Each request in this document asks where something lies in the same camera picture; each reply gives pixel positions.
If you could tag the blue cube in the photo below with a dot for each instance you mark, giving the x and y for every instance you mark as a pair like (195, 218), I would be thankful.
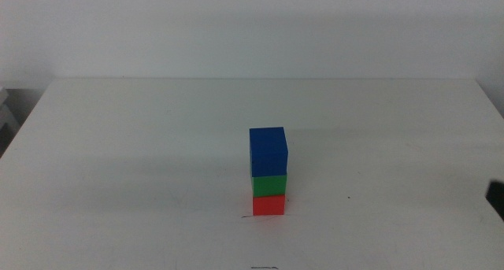
(268, 152)

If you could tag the green cube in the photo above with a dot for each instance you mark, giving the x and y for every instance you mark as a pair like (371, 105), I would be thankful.
(269, 185)

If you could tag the red cube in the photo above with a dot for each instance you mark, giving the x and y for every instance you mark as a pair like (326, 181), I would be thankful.
(269, 205)

